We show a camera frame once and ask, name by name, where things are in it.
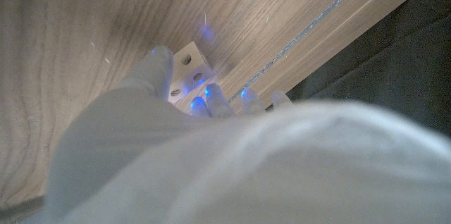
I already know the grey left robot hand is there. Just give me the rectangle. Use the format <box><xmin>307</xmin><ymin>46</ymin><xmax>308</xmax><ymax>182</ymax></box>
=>
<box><xmin>20</xmin><ymin>44</ymin><xmax>451</xmax><ymax>224</ymax></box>

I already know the wooden block with holes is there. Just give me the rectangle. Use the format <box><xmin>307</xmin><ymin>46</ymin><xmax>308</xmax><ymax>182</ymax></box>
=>
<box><xmin>168</xmin><ymin>41</ymin><xmax>215</xmax><ymax>104</ymax></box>

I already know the black backdrop curtain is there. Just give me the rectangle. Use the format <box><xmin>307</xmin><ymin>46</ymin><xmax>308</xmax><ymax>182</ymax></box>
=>
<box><xmin>266</xmin><ymin>0</ymin><xmax>451</xmax><ymax>140</ymax></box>

